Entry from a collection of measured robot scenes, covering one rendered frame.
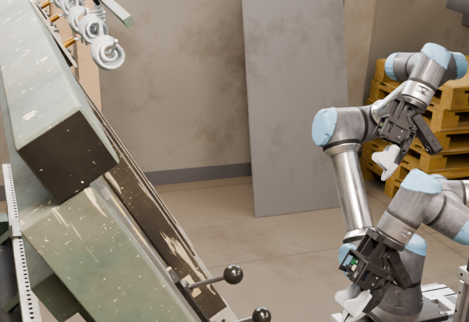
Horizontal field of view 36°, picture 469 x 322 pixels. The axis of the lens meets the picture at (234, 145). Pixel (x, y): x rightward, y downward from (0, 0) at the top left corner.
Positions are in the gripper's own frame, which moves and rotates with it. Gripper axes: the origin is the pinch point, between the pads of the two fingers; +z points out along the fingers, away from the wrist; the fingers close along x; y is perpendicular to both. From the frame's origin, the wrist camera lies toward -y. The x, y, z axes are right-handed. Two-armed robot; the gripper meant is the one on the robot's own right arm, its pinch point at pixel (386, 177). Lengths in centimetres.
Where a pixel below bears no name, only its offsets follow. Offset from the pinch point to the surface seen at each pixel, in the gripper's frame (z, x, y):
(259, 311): 39, 39, 23
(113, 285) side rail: 40, 74, 51
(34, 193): 37, 43, 71
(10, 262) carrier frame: 85, -128, 89
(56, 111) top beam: 21, 82, 68
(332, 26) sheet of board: -127, -360, -19
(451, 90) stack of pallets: -114, -320, -110
